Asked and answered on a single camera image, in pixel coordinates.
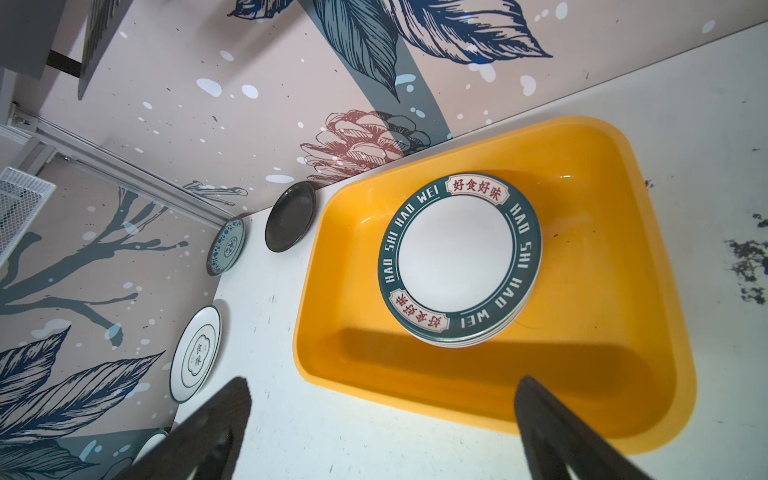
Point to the yellow plastic bin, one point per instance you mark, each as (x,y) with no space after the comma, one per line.
(603,331)

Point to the small teal patterned plate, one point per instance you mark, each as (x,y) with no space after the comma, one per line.
(226,247)

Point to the white plate green motif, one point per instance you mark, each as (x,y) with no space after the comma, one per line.
(195,354)

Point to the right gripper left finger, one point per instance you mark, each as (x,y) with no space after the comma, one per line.
(206,445)

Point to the green rim plate back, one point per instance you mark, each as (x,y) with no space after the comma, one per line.
(459,259)

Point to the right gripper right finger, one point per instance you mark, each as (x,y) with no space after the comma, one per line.
(559,445)

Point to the black hanging basket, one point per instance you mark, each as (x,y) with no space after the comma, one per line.
(28,30)

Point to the small black plate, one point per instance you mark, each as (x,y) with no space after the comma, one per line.
(290,217)

